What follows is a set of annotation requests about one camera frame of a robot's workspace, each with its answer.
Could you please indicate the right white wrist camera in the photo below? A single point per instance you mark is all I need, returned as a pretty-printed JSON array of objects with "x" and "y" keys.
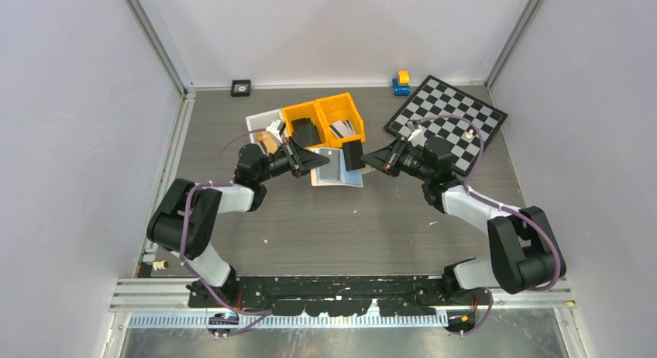
[{"x": 416, "y": 135}]

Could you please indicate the orange plastic bin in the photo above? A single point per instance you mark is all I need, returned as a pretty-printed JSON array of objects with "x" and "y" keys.
[
  {"x": 342, "y": 107},
  {"x": 311, "y": 110}
]

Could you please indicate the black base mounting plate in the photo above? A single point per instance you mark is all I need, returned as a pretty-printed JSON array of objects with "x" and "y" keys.
[{"x": 338, "y": 296}]

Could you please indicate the beige leather card holder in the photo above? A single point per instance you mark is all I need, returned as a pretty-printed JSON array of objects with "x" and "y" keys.
[{"x": 335, "y": 173}]

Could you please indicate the right orange plastic bin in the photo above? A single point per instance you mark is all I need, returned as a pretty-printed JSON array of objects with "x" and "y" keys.
[{"x": 342, "y": 107}]

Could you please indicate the middle orange plastic bin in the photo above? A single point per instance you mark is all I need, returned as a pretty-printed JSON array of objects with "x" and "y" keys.
[{"x": 311, "y": 110}]

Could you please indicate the black white chessboard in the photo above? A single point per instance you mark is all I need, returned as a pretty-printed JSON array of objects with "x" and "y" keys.
[{"x": 457, "y": 112}]

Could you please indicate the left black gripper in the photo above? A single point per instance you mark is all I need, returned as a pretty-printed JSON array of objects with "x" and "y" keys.
[{"x": 307, "y": 159}]

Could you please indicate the small black square box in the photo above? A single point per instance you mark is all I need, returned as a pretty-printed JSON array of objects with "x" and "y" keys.
[{"x": 240, "y": 88}]

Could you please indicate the small beige chess piece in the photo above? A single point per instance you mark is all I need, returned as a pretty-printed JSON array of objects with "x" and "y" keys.
[{"x": 159, "y": 265}]

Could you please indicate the black cards in orange bin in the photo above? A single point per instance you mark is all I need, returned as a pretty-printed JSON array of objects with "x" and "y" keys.
[{"x": 305, "y": 132}]

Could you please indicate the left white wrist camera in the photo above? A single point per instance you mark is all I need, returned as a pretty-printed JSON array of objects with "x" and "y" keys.
[{"x": 276, "y": 130}]

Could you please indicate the white plastic bin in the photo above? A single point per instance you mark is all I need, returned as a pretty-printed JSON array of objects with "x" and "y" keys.
[{"x": 258, "y": 123}]

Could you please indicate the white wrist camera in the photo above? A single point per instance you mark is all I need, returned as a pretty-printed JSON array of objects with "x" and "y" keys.
[
  {"x": 416, "y": 135},
  {"x": 276, "y": 130}
]

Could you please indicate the black credit card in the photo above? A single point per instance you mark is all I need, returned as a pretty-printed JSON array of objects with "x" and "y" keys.
[{"x": 353, "y": 152}]

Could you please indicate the gold cards in white bin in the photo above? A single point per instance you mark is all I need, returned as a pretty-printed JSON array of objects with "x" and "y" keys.
[{"x": 267, "y": 143}]

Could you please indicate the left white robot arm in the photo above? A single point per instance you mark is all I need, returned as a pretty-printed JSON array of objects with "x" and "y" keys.
[{"x": 184, "y": 221}]

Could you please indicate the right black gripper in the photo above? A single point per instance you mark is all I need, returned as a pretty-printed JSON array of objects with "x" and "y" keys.
[{"x": 386, "y": 160}]

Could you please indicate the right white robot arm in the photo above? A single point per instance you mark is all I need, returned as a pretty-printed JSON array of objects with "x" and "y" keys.
[{"x": 524, "y": 254}]

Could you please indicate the blue yellow toy car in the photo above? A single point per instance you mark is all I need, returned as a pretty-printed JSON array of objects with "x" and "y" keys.
[{"x": 401, "y": 84}]

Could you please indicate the white striped card in bin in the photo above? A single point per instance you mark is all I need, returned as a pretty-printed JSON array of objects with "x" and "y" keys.
[{"x": 342, "y": 129}]

